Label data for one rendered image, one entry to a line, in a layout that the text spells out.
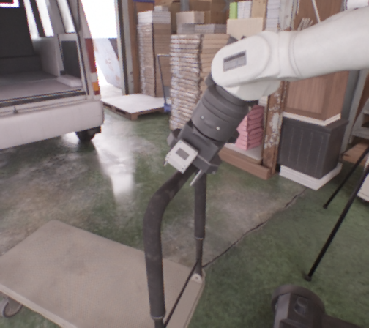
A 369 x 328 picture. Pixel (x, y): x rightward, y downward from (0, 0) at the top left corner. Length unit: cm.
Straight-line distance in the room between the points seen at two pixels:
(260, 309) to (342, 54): 116
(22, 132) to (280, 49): 220
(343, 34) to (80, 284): 114
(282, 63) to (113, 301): 98
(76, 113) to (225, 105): 212
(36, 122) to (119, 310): 170
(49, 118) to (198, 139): 201
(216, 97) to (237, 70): 7
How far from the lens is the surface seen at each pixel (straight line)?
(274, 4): 266
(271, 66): 39
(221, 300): 136
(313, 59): 39
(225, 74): 43
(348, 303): 151
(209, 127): 46
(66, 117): 246
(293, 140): 219
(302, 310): 111
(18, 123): 239
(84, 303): 115
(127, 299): 113
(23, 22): 434
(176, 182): 64
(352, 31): 37
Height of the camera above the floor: 109
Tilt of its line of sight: 23 degrees down
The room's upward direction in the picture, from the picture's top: straight up
